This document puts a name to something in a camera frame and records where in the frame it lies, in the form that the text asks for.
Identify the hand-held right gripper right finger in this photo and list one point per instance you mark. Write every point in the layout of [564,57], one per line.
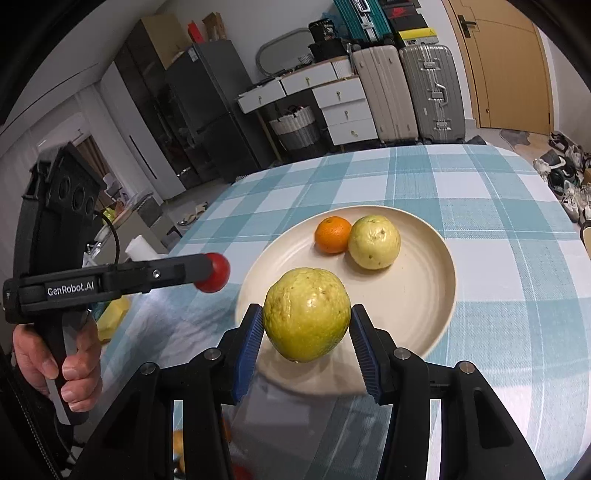
[364,355]

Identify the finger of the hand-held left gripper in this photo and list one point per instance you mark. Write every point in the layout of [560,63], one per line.
[180,270]

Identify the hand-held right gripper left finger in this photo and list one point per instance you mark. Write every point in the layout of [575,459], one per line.
[249,350]

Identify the red cherry tomato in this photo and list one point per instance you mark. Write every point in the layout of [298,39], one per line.
[217,274]

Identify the green guava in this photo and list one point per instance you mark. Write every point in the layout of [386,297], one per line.
[307,314]

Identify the cream round plate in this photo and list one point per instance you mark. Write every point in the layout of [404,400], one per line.
[406,286]

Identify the person's left hand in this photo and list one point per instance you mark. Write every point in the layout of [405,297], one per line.
[27,355]

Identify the white paper roll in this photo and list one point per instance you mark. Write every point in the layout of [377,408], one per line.
[141,249]

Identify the pair of slippers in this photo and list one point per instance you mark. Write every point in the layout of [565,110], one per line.
[194,214]

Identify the brown curtain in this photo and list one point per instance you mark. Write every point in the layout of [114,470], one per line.
[94,161]

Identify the yellow bag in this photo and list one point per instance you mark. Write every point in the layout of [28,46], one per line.
[113,318]

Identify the pale yellow guava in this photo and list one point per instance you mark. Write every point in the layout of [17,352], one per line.
[374,242]

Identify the small mandarin orange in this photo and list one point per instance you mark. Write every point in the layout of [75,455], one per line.
[332,235]

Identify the dark tall cabinet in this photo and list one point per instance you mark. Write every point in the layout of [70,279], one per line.
[143,92]

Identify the dark grey refrigerator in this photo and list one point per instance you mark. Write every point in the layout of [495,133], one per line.
[217,101]

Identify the teal checked tablecloth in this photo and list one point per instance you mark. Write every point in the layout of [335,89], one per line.
[485,230]

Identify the woven laundry basket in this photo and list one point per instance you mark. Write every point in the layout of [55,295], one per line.
[298,131]

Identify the dark zippered jacket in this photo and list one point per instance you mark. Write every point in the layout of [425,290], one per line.
[23,429]

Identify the large cardboard box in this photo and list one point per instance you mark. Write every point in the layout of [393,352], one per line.
[166,37]

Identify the white drawer desk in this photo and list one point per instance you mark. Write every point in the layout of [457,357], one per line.
[341,115]

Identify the red box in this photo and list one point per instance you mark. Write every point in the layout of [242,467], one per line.
[195,32]

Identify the grey oval mirror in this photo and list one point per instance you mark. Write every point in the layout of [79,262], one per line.
[281,50]

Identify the small cardboard box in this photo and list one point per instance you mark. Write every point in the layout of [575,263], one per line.
[214,25]

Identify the beige suitcase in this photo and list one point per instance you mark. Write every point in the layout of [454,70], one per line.
[383,92]

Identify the grey floor mat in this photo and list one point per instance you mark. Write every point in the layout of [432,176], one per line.
[515,137]

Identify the black storage bin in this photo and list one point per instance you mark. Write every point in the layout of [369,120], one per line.
[328,50]

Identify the pile of shoes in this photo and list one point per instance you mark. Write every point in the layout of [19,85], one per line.
[563,175]

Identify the silver suitcase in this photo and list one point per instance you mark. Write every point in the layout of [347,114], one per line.
[429,92]

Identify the black printed box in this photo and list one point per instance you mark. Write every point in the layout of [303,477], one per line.
[323,30]

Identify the teal suitcase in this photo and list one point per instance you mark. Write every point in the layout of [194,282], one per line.
[355,18]

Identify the wooden door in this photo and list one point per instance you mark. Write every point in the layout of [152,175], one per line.
[508,69]

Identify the yellow and black box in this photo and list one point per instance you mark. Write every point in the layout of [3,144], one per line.
[415,36]

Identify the black shoebox with red logo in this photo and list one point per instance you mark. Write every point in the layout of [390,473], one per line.
[406,13]

